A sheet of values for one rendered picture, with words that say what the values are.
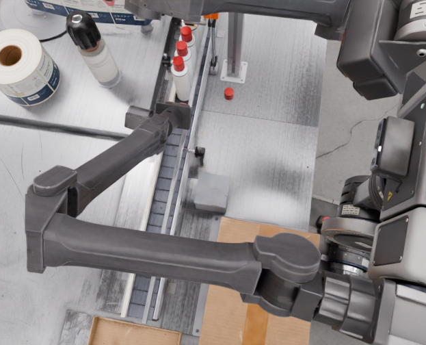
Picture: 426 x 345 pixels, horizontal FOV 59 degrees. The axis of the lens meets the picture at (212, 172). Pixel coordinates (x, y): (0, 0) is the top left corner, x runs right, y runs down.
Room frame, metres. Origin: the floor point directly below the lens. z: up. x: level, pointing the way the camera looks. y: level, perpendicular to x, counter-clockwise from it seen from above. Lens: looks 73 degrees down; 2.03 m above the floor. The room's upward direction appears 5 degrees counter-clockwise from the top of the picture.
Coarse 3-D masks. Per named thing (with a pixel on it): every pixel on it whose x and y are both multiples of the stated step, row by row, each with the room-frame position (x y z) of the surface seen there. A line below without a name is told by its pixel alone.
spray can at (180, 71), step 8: (176, 56) 0.65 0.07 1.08; (176, 64) 0.62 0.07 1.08; (184, 64) 0.64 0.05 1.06; (176, 72) 0.62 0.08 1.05; (184, 72) 0.62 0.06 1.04; (176, 80) 0.62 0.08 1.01; (184, 80) 0.62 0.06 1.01; (176, 88) 0.62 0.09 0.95; (184, 88) 0.61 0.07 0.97; (184, 96) 0.61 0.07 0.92
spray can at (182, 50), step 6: (180, 42) 0.70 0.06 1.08; (180, 48) 0.68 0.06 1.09; (186, 48) 0.68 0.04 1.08; (174, 54) 0.69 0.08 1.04; (180, 54) 0.67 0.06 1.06; (186, 54) 0.68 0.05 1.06; (186, 60) 0.67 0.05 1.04; (192, 66) 0.68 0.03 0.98; (192, 72) 0.68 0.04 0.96; (192, 78) 0.67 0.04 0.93
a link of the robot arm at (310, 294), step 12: (264, 276) 0.01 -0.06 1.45; (276, 276) 0.01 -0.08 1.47; (264, 288) -0.01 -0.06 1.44; (276, 288) -0.01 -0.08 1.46; (288, 288) -0.01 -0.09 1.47; (300, 288) -0.01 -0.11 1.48; (312, 288) -0.01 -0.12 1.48; (276, 300) -0.02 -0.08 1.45; (288, 300) -0.02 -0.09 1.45; (300, 300) -0.03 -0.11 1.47; (312, 300) -0.03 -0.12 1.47; (300, 312) -0.04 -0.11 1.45; (312, 312) -0.04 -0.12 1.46
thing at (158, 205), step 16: (208, 32) 0.88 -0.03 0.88; (176, 96) 0.64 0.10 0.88; (192, 112) 0.57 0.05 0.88; (176, 128) 0.52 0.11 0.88; (176, 144) 0.46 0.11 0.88; (160, 176) 0.36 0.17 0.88; (160, 192) 0.30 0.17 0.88; (176, 192) 0.30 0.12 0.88; (160, 208) 0.25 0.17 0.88; (160, 224) 0.20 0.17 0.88; (144, 288) 0.02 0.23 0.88; (144, 304) -0.02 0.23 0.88
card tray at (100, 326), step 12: (96, 324) -0.07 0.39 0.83; (108, 324) -0.07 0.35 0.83; (120, 324) -0.08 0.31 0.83; (132, 324) -0.08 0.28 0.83; (96, 336) -0.10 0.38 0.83; (108, 336) -0.11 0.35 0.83; (120, 336) -0.11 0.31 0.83; (132, 336) -0.11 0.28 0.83; (144, 336) -0.11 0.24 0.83; (156, 336) -0.12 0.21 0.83; (168, 336) -0.12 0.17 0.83; (180, 336) -0.12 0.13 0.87
